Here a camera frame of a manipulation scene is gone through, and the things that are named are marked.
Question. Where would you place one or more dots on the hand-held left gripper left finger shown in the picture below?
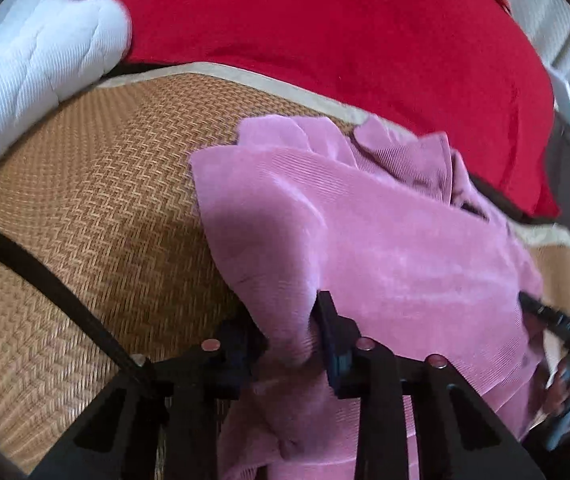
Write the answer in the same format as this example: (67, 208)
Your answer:
(237, 355)

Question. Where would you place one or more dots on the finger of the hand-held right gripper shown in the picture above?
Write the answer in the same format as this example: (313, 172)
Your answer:
(552, 317)

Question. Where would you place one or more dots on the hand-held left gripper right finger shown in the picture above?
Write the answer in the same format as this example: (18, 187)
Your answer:
(337, 355)

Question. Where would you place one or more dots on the person's right hand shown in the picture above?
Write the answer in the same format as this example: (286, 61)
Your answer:
(557, 392)

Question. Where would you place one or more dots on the woven bamboo mat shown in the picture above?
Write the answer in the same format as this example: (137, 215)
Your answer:
(90, 210)

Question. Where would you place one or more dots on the red blanket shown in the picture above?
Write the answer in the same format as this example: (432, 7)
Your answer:
(340, 35)

